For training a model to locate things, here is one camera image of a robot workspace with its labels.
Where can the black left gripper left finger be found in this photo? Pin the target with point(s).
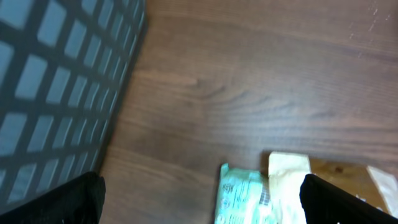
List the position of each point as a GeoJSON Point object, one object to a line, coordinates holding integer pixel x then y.
{"type": "Point", "coordinates": [79, 201]}

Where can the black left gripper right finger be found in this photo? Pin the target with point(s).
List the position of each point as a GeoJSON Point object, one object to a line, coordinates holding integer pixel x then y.
{"type": "Point", "coordinates": [324, 203]}

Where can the brown Pantree snack bag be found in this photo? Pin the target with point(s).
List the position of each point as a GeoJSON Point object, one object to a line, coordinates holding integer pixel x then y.
{"type": "Point", "coordinates": [286, 173]}

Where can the teal wet wipes pack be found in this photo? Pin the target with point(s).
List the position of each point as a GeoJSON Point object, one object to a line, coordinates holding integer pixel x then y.
{"type": "Point", "coordinates": [242, 197]}

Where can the dark grey plastic basket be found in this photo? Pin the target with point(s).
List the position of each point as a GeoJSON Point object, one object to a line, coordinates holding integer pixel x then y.
{"type": "Point", "coordinates": [64, 65]}

